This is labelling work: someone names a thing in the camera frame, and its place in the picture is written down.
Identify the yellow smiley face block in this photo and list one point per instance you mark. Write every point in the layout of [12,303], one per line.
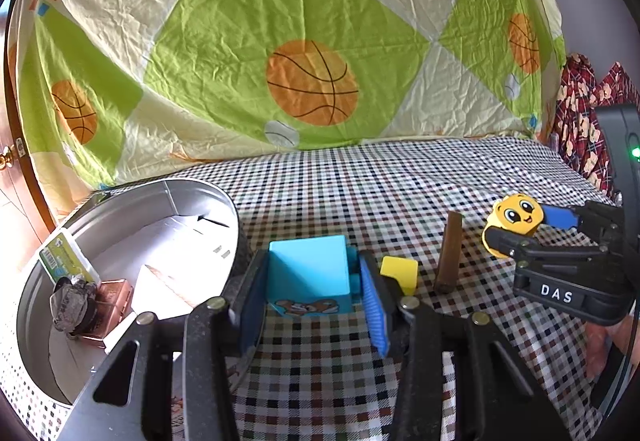
[517,216]

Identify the person's right hand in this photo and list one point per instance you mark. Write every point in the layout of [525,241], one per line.
[602,346]

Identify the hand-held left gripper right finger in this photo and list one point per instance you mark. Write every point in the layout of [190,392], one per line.
[375,306]

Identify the basketball print blanket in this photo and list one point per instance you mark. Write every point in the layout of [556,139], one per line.
[300,21]

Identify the brown wooden block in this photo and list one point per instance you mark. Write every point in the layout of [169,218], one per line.
[450,253]

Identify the green snack packet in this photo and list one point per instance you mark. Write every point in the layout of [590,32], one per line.
[65,253]

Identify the red floral cloth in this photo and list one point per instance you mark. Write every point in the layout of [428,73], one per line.
[580,111]

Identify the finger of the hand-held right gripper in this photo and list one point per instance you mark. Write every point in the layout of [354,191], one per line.
[510,246]
[560,216]

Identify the checkered tablecloth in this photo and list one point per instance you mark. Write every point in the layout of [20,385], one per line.
[375,181]

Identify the grey patterned pouch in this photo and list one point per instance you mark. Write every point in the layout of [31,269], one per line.
[72,298]

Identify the round metal cookie tin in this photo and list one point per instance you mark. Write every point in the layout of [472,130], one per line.
[200,201]

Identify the small yellow block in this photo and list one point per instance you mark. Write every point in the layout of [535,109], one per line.
[400,273]

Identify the black round case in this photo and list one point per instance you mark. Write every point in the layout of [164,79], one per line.
[89,322]

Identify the blue toy block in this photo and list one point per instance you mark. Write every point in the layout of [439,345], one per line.
[307,271]

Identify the rose gold case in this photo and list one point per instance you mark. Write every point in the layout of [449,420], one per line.
[114,308]

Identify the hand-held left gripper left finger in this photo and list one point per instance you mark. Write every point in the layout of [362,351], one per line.
[252,306]

